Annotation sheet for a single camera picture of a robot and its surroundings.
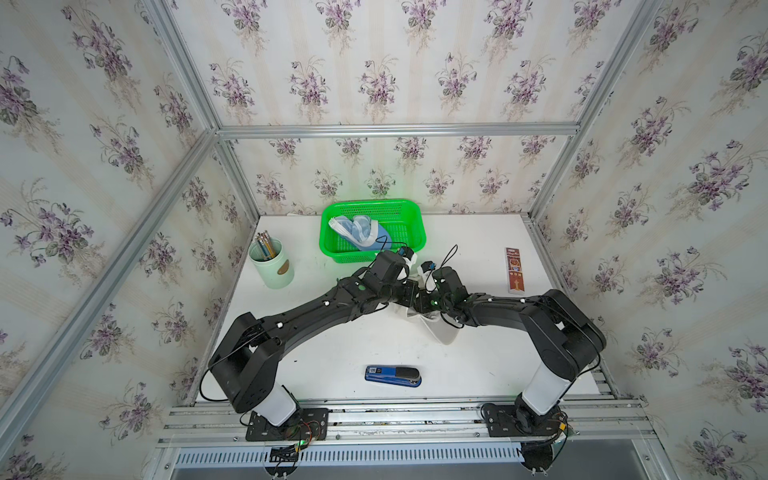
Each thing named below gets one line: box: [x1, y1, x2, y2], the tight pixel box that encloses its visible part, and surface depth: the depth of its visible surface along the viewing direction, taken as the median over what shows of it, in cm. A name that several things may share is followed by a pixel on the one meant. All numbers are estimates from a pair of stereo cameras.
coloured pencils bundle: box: [255, 230, 276, 260], surface depth 93 cm
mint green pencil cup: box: [248, 237, 294, 290], surface depth 95 cm
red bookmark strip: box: [505, 246, 526, 294], surface depth 103 cm
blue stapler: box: [364, 365, 422, 387], surface depth 80 cm
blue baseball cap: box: [328, 215, 392, 251], surface depth 110 cm
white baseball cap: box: [388, 302, 464, 345], surface depth 83 cm
